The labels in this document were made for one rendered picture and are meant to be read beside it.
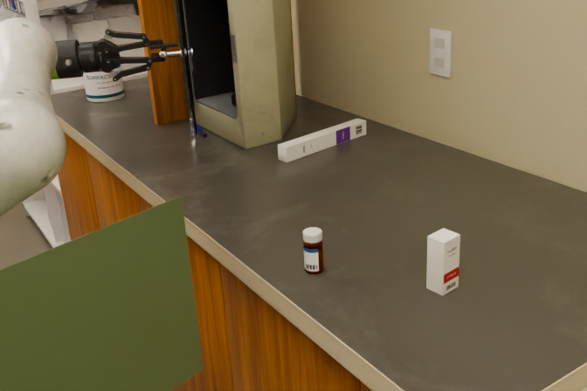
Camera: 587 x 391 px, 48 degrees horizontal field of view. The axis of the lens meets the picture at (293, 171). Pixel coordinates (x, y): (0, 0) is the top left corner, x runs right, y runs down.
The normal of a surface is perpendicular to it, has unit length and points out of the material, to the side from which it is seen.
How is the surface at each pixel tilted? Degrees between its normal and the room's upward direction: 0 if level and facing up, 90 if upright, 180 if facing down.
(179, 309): 90
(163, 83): 90
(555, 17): 90
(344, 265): 0
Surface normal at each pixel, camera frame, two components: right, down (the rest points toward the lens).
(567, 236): -0.06, -0.93
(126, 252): 0.72, 0.22
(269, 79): 0.55, 0.28
